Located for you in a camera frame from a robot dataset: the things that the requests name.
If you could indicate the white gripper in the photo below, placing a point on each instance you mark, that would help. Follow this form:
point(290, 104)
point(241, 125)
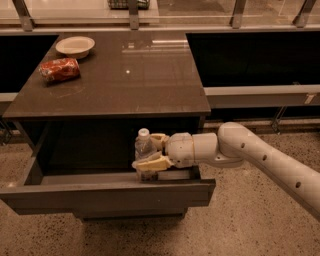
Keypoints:
point(180, 149)

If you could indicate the grey cabinet with dark top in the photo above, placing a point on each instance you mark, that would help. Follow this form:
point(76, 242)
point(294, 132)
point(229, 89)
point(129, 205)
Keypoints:
point(129, 80)

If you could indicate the dark low bench left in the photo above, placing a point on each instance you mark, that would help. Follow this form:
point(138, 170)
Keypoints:
point(19, 57)

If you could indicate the dark low bench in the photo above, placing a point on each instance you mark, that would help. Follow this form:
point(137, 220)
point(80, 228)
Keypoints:
point(242, 70)
point(19, 57)

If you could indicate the metal railing post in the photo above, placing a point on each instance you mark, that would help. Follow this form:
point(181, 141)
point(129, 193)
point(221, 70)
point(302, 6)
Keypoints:
point(133, 14)
point(25, 18)
point(236, 19)
point(302, 17)

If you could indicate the open grey top drawer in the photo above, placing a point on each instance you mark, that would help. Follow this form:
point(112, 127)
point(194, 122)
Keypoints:
point(87, 172)

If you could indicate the wire basket behind glass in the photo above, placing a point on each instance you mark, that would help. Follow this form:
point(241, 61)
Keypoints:
point(124, 4)

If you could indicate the clear plastic water bottle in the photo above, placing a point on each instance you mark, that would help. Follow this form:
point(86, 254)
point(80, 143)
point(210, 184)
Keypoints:
point(143, 149)

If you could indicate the red crumpled snack bag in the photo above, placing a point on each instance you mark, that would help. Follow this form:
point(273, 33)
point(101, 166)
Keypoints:
point(59, 69)

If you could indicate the dark low bench right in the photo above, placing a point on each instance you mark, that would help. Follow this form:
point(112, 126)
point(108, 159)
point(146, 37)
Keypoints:
point(242, 70)

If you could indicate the white ceramic bowl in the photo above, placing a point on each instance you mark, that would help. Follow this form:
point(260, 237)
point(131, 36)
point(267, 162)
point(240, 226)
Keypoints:
point(77, 47)

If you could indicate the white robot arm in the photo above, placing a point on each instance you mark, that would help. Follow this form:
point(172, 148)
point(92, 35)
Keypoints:
point(229, 147)

